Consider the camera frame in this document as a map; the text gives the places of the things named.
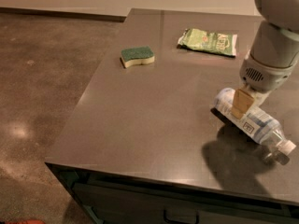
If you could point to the blue label plastic water bottle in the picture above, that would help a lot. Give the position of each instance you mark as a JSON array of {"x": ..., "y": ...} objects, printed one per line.
[{"x": 257, "y": 124}]

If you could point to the dark cabinet drawer front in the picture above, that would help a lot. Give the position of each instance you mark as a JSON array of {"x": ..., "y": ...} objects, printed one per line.
[{"x": 118, "y": 206}]

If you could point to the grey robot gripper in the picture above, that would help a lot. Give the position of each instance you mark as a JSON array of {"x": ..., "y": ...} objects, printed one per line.
[{"x": 263, "y": 77}]

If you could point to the black drawer handle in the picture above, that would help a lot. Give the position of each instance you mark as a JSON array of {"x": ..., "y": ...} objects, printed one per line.
[{"x": 181, "y": 217}]

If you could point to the green and yellow sponge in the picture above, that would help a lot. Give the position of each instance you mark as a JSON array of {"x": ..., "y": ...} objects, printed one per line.
[{"x": 137, "y": 56}]

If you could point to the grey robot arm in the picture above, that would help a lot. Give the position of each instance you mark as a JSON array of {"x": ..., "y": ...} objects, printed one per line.
[{"x": 272, "y": 56}]

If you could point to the green jalapeno chip bag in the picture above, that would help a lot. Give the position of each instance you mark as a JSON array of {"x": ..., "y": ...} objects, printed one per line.
[{"x": 209, "y": 42}]

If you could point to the orange object on floor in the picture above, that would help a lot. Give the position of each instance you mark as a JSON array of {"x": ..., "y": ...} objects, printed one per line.
[{"x": 29, "y": 221}]

